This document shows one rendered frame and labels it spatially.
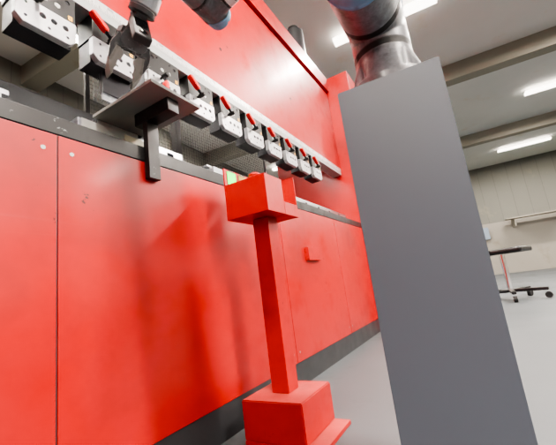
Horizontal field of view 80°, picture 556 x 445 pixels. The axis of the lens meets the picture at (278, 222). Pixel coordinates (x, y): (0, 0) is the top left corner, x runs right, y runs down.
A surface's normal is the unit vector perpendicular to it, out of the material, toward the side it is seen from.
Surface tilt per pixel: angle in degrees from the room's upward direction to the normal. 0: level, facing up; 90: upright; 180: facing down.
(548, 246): 90
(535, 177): 90
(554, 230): 90
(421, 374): 90
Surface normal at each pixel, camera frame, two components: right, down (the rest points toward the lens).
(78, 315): 0.85, -0.21
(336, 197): -0.51, -0.11
